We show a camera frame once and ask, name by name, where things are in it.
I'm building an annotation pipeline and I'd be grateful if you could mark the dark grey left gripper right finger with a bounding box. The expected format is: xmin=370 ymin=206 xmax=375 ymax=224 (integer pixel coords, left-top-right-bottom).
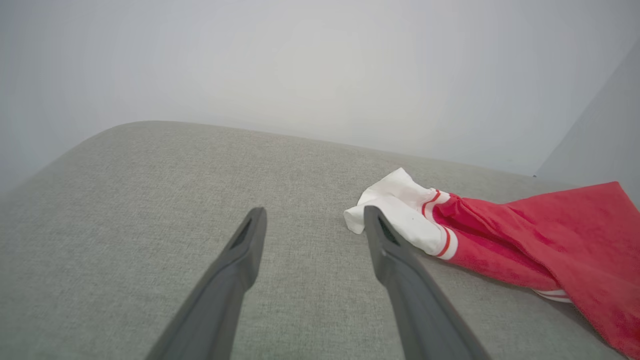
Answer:
xmin=363 ymin=205 xmax=492 ymax=360

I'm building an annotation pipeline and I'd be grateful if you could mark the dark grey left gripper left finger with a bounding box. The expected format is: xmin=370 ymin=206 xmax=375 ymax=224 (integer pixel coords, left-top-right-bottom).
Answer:
xmin=145 ymin=207 xmax=268 ymax=360

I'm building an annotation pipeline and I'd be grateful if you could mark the red and white garment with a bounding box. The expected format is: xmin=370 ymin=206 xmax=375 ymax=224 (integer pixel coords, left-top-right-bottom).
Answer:
xmin=343 ymin=167 xmax=640 ymax=360

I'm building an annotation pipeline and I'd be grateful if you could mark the grey fabric sofa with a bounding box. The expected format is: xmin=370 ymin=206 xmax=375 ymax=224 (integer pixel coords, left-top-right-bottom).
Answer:
xmin=0 ymin=120 xmax=631 ymax=360

